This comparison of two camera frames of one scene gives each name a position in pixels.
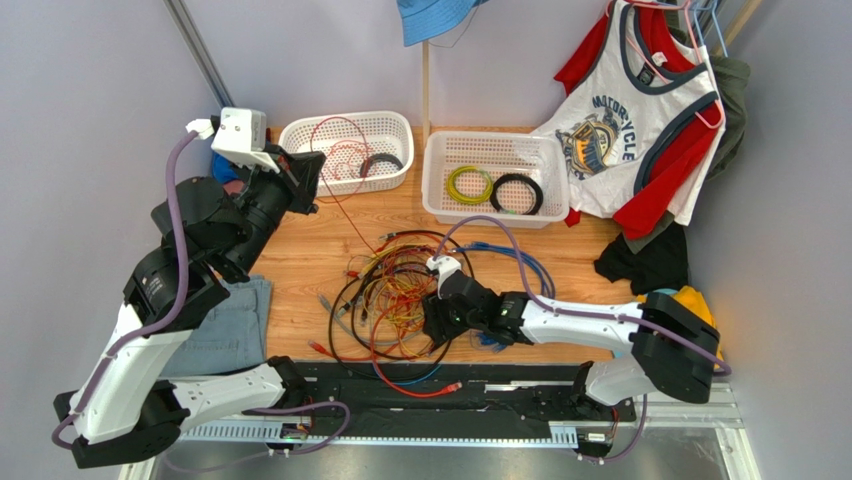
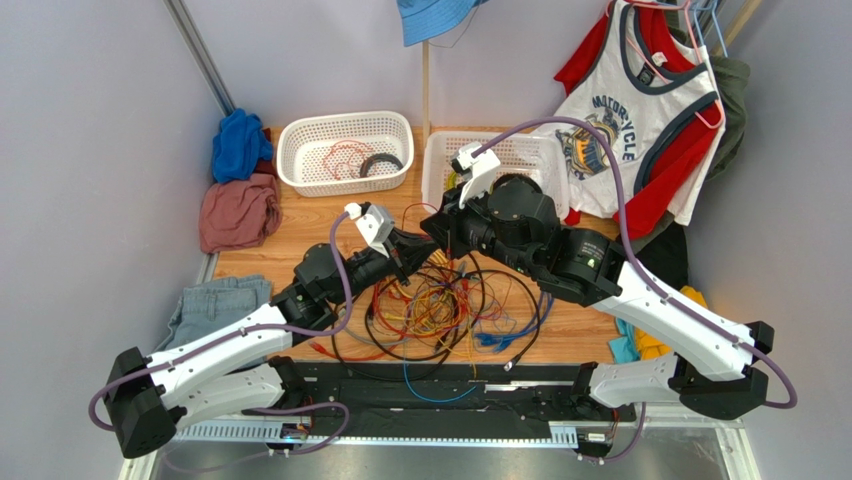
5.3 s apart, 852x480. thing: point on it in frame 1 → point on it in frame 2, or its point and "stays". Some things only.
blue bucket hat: (423, 20) stays
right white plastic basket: (519, 176) stays
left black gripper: (305, 168) → (408, 251)
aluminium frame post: (196, 44) stays
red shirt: (681, 144) stays
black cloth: (664, 264) stays
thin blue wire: (411, 381) → (422, 397)
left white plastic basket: (363, 150) stays
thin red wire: (321, 121) → (338, 143)
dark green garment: (733, 76) stays
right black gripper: (438, 320) → (456, 221)
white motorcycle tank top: (611, 115) stays
